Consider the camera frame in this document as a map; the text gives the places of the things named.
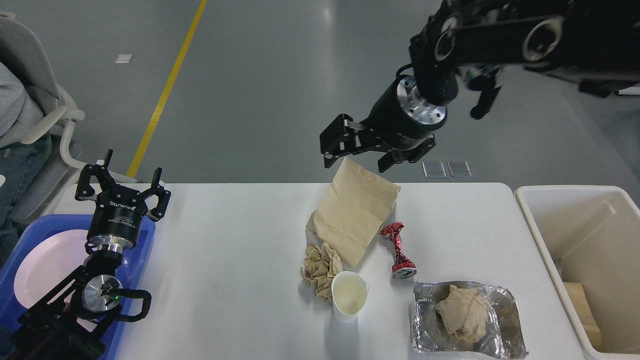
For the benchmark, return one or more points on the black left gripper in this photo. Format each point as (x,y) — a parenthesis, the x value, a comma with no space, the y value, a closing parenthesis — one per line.
(117,220)

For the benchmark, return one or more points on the grey office chair left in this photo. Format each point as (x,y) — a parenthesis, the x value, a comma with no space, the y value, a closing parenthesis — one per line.
(23,54)

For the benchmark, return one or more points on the crushed red can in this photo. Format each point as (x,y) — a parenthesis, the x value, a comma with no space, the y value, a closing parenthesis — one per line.
(403,268)

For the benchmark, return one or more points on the floor plate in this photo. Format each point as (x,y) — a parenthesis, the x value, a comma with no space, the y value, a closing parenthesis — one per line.
(434,170)
(459,169)

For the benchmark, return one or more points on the right floor plate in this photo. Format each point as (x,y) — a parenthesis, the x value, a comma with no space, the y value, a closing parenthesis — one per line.
(459,169)

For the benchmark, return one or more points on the white paper cup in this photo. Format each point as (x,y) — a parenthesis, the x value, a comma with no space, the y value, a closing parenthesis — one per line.
(349,293)

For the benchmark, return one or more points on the large brown paper bag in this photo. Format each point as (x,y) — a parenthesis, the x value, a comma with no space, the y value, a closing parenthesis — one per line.
(352,210)

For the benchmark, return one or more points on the pink plate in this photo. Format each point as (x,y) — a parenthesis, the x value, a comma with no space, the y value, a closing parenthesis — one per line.
(48,264)

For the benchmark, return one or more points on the brown napkin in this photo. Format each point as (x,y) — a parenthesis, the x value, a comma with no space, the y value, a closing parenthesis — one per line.
(319,268)

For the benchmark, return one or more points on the brown paper wad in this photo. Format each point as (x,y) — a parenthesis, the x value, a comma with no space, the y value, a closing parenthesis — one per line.
(464,313)

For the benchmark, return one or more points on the seated person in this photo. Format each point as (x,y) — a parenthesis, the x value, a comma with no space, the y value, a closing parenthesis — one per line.
(19,163)

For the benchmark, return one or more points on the silver foil wrapper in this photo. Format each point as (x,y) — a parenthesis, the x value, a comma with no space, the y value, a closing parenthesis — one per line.
(502,339)

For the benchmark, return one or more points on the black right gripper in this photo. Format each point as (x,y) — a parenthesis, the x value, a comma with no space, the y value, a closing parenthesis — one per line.
(399,125)

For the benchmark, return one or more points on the blue plastic tray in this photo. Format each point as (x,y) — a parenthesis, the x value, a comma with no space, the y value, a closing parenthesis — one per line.
(129,273)

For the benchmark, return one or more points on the white floor tag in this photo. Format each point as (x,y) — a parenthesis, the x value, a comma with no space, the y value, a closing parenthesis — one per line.
(123,58)

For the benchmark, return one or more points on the white bar on floor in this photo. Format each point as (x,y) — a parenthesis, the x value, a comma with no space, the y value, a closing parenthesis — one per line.
(630,91)

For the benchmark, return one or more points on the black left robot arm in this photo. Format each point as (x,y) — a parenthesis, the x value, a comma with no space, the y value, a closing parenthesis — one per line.
(69,321)

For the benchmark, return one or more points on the left floor plate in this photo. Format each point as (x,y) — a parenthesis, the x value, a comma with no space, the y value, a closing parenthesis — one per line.
(434,170)

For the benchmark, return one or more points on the white plastic bin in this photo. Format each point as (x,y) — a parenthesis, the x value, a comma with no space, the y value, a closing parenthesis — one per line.
(591,235)

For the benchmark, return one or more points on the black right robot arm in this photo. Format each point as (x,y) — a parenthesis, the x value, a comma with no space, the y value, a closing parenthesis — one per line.
(591,43)

